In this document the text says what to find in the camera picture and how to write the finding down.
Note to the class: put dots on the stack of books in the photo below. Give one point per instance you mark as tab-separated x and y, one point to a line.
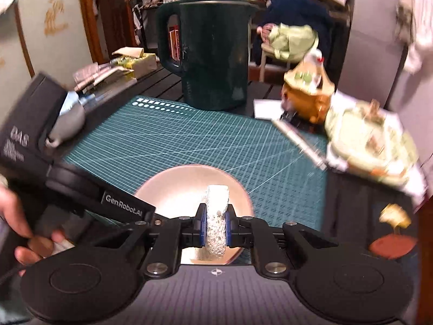
101	78

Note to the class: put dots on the white paper card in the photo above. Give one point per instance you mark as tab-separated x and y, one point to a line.
267	108

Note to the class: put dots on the dark green electric kettle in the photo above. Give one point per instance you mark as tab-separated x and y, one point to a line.
213	57

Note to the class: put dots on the white bowl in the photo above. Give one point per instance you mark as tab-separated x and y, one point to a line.
176	189

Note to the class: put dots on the person's left hand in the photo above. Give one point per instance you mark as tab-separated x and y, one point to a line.
37	249

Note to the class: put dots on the orange bear ceramic pot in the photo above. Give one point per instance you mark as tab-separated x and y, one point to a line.
307	101

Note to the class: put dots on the silver pen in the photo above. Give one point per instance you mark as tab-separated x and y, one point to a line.
304	142

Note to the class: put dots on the white stool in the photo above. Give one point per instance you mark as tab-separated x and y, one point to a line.
262	64

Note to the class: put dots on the light green bag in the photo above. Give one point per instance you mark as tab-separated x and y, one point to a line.
294	40

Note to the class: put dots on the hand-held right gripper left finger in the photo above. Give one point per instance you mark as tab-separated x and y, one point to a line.
202	223

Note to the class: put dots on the grey refrigerator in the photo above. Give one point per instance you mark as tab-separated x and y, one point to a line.
372	57

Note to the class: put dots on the yellow ginkgo leaf bookmark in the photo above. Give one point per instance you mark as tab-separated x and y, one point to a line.
394	215

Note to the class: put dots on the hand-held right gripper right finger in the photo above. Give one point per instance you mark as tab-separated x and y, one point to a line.
231	225

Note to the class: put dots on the brown wooden fish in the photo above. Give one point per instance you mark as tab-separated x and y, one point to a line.
392	246

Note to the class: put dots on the panel with gold calligraphy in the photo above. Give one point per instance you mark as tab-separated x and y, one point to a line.
50	17

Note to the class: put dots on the white curtain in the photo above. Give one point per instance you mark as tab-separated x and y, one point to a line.
419	50

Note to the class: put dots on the navy blue knit garment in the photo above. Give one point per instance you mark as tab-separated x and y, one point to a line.
304	10

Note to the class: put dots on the white fluffy cloth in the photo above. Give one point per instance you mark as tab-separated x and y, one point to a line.
216	216

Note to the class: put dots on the white pen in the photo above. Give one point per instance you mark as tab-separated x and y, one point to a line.
297	138

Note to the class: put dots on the white ceramic teapot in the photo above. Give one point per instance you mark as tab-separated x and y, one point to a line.
67	122

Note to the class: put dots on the cluttered shelf desk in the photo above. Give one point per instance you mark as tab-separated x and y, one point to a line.
149	23

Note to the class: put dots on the green cutting mat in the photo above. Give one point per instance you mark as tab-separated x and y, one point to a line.
203	135

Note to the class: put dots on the green container lid stack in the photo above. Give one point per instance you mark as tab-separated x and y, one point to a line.
358	138

